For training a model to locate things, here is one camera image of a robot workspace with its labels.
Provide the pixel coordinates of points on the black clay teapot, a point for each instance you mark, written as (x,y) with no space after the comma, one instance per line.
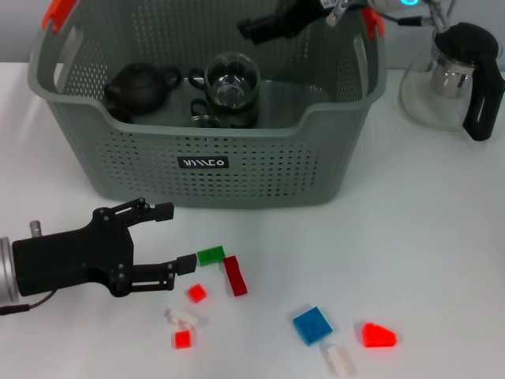
(138,88)

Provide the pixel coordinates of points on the clear pinkish long block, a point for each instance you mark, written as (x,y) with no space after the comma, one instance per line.
(339,358)

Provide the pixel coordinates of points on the small red sloped block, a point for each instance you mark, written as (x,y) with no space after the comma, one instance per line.
(196,293)

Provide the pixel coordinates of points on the small black clay cup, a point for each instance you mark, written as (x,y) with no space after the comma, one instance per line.
(121,114)

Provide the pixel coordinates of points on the red rounded building block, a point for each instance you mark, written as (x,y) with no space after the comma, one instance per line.
(378,335)

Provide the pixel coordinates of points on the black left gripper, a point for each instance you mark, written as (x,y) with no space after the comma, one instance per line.
(71,260)

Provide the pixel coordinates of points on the steel infuser insert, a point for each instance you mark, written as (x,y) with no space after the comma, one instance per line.
(446,81)

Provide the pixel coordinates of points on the dark red long block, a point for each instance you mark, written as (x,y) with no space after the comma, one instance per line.
(235,276)

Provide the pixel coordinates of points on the blue square block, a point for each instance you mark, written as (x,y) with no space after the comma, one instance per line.
(312,325)

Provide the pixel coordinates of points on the white long building block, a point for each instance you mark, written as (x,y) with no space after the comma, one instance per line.
(179,317)

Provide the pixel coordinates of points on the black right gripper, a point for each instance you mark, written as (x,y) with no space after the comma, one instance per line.
(304,12)

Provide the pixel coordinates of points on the green rectangular building block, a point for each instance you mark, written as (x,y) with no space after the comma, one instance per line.
(212,256)

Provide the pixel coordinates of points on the small red square block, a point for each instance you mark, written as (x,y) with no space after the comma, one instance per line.
(182,340)

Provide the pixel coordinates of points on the grey perforated storage bin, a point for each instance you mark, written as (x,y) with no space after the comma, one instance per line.
(138,177)

